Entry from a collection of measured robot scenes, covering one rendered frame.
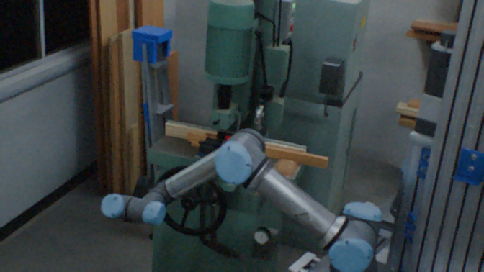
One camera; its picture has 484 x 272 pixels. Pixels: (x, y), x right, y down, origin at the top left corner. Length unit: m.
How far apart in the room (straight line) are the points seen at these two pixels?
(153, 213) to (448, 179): 0.91
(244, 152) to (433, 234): 0.66
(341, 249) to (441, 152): 0.43
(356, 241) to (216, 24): 1.03
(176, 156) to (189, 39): 2.65
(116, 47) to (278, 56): 1.39
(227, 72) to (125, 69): 1.46
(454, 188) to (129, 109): 2.40
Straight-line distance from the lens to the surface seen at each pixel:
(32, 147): 3.82
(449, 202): 2.10
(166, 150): 2.67
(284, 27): 2.80
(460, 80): 1.98
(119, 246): 3.73
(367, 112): 4.94
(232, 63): 2.53
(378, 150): 5.03
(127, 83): 3.96
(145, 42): 3.40
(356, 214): 2.02
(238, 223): 2.66
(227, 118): 2.62
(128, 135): 4.06
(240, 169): 1.88
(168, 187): 2.20
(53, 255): 3.68
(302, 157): 2.64
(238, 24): 2.49
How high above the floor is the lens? 1.99
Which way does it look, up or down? 23 degrees down
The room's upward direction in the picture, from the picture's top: 5 degrees clockwise
